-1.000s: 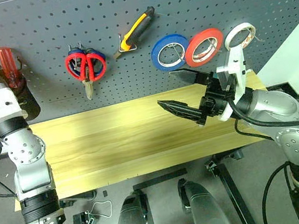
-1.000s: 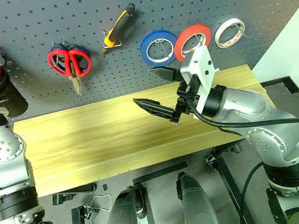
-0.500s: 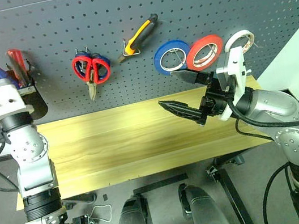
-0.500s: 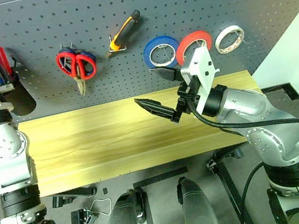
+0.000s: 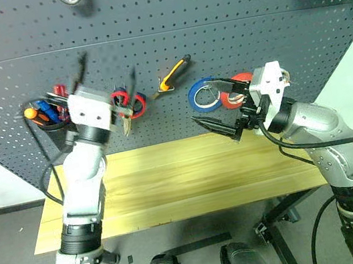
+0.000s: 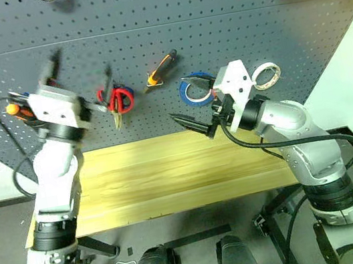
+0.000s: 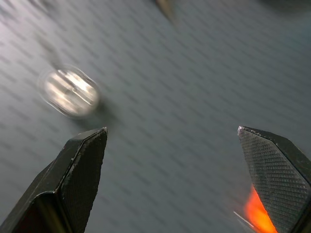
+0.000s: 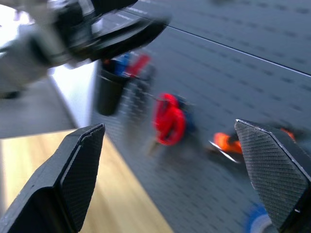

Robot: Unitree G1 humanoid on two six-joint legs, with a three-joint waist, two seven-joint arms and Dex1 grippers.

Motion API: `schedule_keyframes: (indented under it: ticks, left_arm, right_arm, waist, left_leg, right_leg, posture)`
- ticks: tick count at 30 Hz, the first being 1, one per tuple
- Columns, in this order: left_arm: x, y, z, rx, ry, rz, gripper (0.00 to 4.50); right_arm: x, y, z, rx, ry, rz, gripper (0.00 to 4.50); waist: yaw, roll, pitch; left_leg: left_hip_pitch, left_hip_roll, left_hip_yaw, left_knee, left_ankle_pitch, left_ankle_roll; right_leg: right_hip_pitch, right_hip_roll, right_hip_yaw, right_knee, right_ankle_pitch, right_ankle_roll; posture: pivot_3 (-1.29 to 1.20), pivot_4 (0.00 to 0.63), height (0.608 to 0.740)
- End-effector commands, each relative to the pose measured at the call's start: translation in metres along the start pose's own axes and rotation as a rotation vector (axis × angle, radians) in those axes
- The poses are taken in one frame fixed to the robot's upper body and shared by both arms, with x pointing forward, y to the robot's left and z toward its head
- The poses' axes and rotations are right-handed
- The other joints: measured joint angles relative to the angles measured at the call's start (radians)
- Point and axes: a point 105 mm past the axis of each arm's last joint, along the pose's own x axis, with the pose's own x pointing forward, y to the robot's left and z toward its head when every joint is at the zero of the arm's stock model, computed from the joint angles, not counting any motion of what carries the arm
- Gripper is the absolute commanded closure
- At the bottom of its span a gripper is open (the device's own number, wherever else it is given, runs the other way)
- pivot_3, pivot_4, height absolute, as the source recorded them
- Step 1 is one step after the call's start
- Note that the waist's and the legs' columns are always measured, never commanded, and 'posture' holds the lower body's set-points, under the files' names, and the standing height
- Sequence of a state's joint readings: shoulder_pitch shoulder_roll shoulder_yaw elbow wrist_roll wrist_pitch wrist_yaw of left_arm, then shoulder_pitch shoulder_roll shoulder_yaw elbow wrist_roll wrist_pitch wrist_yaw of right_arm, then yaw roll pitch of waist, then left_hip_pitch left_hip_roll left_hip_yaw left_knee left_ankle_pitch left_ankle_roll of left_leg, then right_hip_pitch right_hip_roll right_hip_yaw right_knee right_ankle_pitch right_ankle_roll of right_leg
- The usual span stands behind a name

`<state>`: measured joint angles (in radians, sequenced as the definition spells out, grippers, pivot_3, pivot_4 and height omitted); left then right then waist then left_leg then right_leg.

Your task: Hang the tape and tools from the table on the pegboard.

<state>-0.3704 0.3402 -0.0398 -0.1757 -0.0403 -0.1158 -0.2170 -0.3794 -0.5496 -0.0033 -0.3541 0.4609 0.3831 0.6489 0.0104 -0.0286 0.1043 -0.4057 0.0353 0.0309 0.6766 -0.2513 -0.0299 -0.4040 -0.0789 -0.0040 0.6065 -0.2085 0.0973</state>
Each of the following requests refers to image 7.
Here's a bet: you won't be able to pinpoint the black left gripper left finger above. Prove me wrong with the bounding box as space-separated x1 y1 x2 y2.
0 127 108 233

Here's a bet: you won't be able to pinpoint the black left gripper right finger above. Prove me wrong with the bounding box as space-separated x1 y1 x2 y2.
237 125 311 233

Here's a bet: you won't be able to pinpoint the red handled scissors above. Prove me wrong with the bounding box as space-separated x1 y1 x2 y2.
232 183 279 233

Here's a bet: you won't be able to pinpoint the grey perforated pegboard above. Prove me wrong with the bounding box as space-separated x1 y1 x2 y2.
0 0 311 233

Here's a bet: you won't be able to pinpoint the silver triangular wire hook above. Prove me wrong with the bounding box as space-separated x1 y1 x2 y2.
38 63 102 119

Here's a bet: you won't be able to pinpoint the blue handled scissors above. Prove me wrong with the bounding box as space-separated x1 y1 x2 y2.
155 0 181 26

